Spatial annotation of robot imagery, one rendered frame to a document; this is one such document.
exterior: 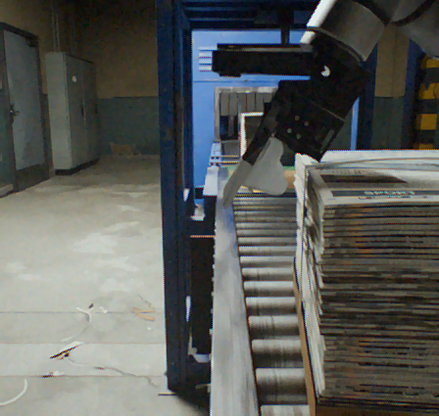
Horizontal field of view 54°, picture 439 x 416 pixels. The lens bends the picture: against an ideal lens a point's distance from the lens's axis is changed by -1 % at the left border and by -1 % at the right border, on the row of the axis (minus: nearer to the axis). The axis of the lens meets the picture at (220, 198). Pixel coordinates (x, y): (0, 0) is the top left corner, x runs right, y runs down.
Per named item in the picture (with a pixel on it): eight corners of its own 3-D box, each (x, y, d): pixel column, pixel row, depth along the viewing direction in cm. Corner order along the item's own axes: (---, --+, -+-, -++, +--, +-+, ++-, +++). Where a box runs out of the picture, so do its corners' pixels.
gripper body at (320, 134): (316, 168, 47) (379, 69, 44) (248, 128, 47) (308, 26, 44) (310, 160, 55) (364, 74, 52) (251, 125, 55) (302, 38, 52)
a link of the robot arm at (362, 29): (329, -14, 43) (319, 4, 51) (305, 27, 44) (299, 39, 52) (393, 23, 43) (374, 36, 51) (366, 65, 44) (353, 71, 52)
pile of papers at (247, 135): (299, 164, 224) (301, 114, 219) (242, 164, 224) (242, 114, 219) (288, 157, 261) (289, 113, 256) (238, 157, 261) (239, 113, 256)
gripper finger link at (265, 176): (268, 225, 45) (308, 153, 47) (218, 197, 45) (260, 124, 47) (261, 229, 48) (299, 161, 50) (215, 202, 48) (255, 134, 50)
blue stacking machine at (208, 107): (324, 229, 396) (336, -15, 353) (182, 229, 395) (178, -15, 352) (296, 196, 543) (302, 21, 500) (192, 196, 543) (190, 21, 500)
